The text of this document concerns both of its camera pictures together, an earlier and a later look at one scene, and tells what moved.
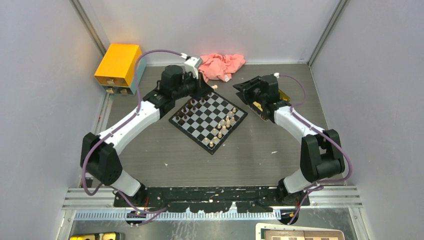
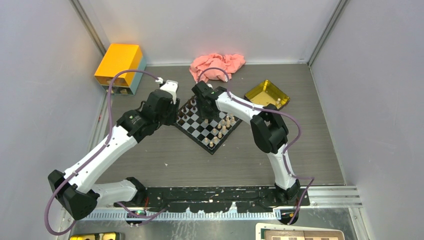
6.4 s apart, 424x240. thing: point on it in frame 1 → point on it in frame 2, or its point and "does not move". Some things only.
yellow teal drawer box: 122,71 does not move
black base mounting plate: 208,199 does not move
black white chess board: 208,121 does not move
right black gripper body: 251,93 → 206,114
